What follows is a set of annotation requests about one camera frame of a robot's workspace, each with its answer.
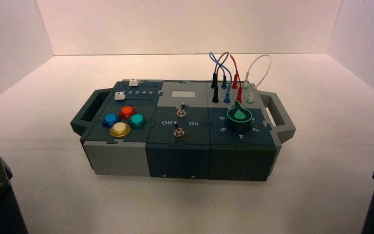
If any dark teal grey control box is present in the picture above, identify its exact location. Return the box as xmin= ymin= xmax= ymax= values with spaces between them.
xmin=70 ymin=79 xmax=297 ymax=182

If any teal round push button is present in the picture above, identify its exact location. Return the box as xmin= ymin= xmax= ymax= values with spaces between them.
xmin=128 ymin=114 xmax=147 ymax=129

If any green black rotary knob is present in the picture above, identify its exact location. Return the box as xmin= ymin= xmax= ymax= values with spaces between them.
xmin=227 ymin=100 xmax=254 ymax=133

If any orange round push button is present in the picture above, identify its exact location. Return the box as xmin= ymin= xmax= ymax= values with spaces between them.
xmin=119 ymin=106 xmax=137 ymax=119

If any yellow round push button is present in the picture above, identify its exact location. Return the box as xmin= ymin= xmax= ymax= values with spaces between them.
xmin=110 ymin=122 xmax=131 ymax=138

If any blue round push button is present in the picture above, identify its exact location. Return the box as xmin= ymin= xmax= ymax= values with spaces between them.
xmin=102 ymin=113 xmax=120 ymax=128

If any black banana plug cable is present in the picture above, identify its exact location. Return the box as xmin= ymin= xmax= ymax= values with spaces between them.
xmin=210 ymin=51 xmax=230 ymax=103

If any blue banana plug cable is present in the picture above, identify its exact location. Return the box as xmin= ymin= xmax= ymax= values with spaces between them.
xmin=208 ymin=52 xmax=233 ymax=104

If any red banana plug cable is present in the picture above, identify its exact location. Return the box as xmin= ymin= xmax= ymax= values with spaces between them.
xmin=229 ymin=54 xmax=243 ymax=104

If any white banana plug cable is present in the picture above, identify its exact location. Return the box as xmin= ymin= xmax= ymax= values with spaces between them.
xmin=243 ymin=54 xmax=273 ymax=105

